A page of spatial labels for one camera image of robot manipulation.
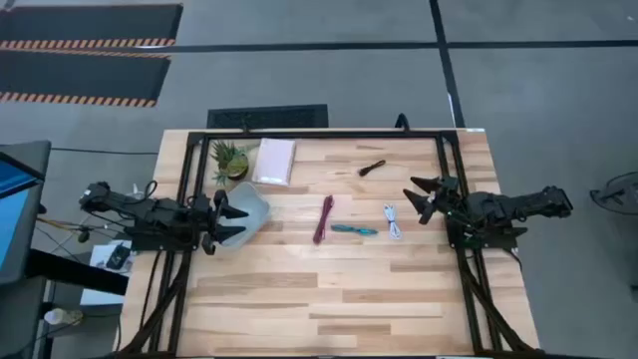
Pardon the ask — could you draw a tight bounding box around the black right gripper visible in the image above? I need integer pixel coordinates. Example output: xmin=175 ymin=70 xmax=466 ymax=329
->
xmin=402 ymin=175 xmax=468 ymax=226

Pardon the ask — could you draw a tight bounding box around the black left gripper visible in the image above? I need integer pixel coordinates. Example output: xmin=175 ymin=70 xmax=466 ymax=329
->
xmin=191 ymin=188 xmax=250 ymax=256

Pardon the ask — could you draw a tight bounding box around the white USB-C cable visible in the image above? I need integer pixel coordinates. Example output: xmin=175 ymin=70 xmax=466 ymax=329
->
xmin=382 ymin=202 xmax=404 ymax=241

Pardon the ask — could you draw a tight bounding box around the black USB-C cable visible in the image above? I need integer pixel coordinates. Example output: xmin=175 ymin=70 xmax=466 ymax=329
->
xmin=357 ymin=159 xmax=388 ymax=179

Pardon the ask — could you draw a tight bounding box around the maroon braided USB-C cable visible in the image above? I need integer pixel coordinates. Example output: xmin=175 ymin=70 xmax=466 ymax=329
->
xmin=312 ymin=194 xmax=336 ymax=246

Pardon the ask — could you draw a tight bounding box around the white plastic bin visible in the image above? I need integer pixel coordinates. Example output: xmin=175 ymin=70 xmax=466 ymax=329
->
xmin=218 ymin=181 xmax=272 ymax=249

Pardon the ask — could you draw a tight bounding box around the small potted green plant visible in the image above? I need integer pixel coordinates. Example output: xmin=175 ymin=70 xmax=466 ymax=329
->
xmin=208 ymin=140 xmax=251 ymax=187

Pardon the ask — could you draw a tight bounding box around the black ribbed floor mat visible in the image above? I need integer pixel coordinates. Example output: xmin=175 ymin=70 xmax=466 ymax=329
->
xmin=206 ymin=104 xmax=330 ymax=131

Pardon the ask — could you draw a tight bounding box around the small black handheld device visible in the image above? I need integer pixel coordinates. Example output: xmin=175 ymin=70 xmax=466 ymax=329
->
xmin=105 ymin=241 xmax=133 ymax=272

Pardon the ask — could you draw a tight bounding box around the white paper sheet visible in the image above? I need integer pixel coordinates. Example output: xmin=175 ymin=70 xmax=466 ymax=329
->
xmin=89 ymin=239 xmax=135 ymax=273

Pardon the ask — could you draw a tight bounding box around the black side desk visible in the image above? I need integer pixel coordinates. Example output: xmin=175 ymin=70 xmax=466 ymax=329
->
xmin=23 ymin=247 xmax=130 ymax=296

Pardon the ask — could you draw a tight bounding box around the clear plastic bottle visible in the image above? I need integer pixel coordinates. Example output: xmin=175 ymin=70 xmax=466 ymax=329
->
xmin=43 ymin=307 xmax=85 ymax=327

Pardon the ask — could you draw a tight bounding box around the black orange-striped floor mat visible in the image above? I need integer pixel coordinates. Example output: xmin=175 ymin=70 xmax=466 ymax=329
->
xmin=0 ymin=48 xmax=172 ymax=109
xmin=0 ymin=3 xmax=184 ymax=52

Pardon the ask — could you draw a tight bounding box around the computer monitor with blue screen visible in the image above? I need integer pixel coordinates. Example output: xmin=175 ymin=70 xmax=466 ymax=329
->
xmin=0 ymin=140 xmax=53 ymax=286

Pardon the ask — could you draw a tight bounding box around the black metal table frame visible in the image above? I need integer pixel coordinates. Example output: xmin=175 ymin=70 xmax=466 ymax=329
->
xmin=118 ymin=128 xmax=542 ymax=358

